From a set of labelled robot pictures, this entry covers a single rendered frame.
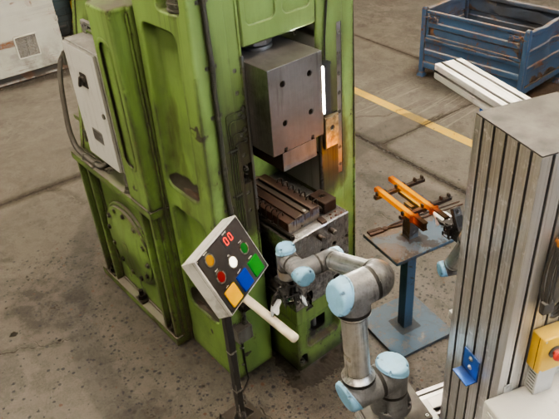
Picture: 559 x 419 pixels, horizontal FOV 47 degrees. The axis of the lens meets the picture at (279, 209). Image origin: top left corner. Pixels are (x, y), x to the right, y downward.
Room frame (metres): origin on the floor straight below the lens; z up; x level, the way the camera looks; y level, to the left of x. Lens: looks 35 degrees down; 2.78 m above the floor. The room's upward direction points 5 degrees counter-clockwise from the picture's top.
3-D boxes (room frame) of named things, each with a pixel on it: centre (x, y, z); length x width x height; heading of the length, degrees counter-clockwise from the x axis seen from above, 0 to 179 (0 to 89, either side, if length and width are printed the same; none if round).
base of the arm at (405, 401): (1.52, -0.35, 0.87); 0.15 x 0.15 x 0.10
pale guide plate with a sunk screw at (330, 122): (2.82, -0.28, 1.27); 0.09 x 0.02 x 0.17; 127
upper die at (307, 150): (2.69, 0.01, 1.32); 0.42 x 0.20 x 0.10; 37
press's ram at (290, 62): (2.72, -0.02, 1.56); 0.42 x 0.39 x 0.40; 37
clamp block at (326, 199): (2.68, -0.22, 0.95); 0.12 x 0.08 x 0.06; 37
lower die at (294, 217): (2.69, 0.01, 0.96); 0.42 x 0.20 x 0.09; 37
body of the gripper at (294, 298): (1.90, -0.01, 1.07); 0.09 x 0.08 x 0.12; 18
